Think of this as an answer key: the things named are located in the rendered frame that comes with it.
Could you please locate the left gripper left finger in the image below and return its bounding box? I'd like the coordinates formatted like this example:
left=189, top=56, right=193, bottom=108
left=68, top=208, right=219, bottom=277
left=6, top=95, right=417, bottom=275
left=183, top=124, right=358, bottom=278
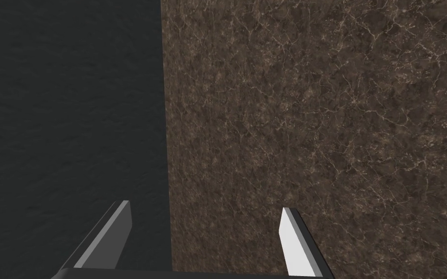
left=60, top=200, right=133, bottom=270

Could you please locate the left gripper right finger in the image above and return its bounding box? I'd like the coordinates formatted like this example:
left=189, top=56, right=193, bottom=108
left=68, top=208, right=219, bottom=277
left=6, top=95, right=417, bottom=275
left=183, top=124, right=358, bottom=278
left=278, top=207, right=335, bottom=278

